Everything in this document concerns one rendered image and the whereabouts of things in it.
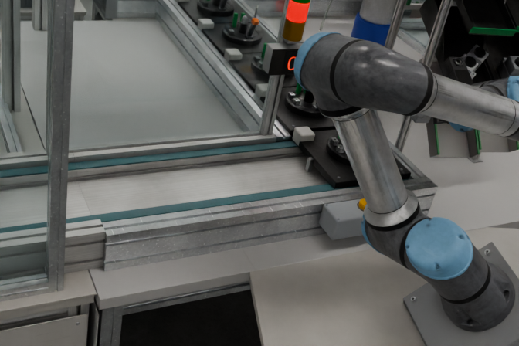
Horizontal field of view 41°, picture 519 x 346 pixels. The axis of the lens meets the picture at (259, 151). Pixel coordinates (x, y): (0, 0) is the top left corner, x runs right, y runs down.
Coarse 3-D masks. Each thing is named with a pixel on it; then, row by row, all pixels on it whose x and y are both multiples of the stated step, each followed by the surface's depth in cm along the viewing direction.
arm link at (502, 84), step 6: (504, 78) 154; (510, 78) 151; (516, 78) 150; (486, 84) 157; (492, 84) 152; (498, 84) 151; (504, 84) 151; (510, 84) 150; (516, 84) 149; (504, 90) 150; (510, 90) 149; (516, 90) 148; (504, 96) 149; (510, 96) 149; (516, 96) 148
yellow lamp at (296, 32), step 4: (288, 20) 172; (284, 24) 174; (288, 24) 172; (292, 24) 172; (296, 24) 172; (300, 24) 172; (304, 24) 173; (284, 28) 174; (288, 28) 173; (292, 28) 172; (296, 28) 172; (300, 28) 173; (284, 32) 174; (288, 32) 173; (292, 32) 173; (296, 32) 173; (300, 32) 174; (284, 36) 174; (288, 36) 174; (292, 36) 173; (296, 36) 173; (300, 36) 174; (292, 40) 174; (296, 40) 174
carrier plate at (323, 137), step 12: (324, 132) 198; (336, 132) 199; (300, 144) 191; (312, 144) 191; (324, 144) 192; (312, 156) 186; (324, 156) 187; (324, 168) 182; (336, 168) 183; (348, 168) 184; (336, 180) 178; (348, 180) 179
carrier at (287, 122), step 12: (288, 96) 208; (300, 96) 210; (312, 96) 206; (288, 108) 206; (300, 108) 203; (312, 108) 205; (288, 120) 200; (300, 120) 201; (312, 120) 203; (324, 120) 204; (288, 132) 197
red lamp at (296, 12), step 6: (288, 6) 172; (294, 6) 170; (300, 6) 169; (306, 6) 170; (288, 12) 172; (294, 12) 170; (300, 12) 170; (306, 12) 171; (288, 18) 172; (294, 18) 171; (300, 18) 171; (306, 18) 173
